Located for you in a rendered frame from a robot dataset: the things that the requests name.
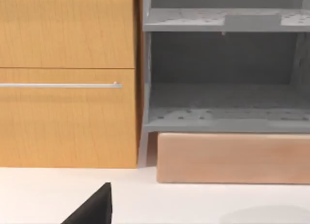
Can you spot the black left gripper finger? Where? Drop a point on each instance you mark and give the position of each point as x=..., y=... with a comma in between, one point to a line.
x=97, y=207

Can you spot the wooden cupboard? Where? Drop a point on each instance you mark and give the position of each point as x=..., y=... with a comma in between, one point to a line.
x=140, y=88

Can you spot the pale wooden drawer front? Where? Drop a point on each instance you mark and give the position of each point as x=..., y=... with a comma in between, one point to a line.
x=232, y=158

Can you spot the grey pierced drawer inside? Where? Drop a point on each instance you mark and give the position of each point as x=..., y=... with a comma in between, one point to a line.
x=225, y=88

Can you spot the plain wooden drawer front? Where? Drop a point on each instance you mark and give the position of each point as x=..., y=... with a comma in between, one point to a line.
x=67, y=28

